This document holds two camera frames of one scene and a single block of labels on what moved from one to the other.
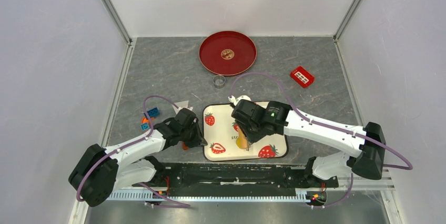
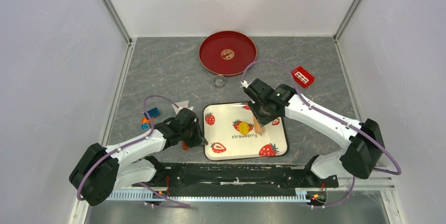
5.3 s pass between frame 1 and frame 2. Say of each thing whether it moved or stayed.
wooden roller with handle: moved
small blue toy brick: stayed
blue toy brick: stayed
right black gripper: moved
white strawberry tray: stayed
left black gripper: stayed
